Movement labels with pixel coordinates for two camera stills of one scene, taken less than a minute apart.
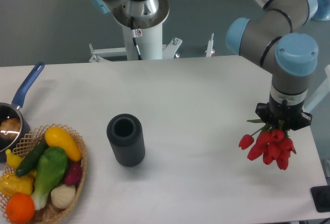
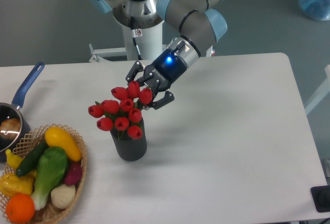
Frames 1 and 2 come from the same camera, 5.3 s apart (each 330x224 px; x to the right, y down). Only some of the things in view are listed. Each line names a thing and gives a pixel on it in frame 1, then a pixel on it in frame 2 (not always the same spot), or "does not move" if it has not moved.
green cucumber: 32,158 does not move
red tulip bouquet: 273,143 -> 123,112
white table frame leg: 324,90 does not move
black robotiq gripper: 282,115 -> 166,67
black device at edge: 320,196 does not move
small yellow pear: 13,159 does not move
